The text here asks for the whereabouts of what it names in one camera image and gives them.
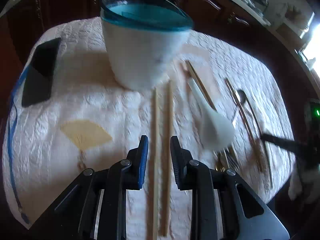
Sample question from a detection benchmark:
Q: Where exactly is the wooden chopstick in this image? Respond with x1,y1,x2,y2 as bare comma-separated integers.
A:
185,60,216,110
162,80,173,237
152,88,159,240

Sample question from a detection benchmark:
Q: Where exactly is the gold fork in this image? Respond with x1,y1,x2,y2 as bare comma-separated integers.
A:
215,146,239,172

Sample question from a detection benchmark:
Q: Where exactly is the white ceramic spoon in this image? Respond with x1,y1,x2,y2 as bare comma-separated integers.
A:
188,77,234,151

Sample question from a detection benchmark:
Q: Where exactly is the metal spoon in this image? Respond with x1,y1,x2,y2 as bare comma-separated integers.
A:
232,89,247,128

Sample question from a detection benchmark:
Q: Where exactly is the wooden chopstick under spoon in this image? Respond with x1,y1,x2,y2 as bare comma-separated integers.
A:
185,60,216,110

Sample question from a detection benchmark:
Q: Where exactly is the black smartphone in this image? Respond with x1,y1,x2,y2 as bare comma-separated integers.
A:
22,37,62,107

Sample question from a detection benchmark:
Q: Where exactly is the grey stone countertop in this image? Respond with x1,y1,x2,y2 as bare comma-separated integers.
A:
231,0,319,82

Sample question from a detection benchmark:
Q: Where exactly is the blue lanyard cable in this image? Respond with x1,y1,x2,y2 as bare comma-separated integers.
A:
6,64,30,225

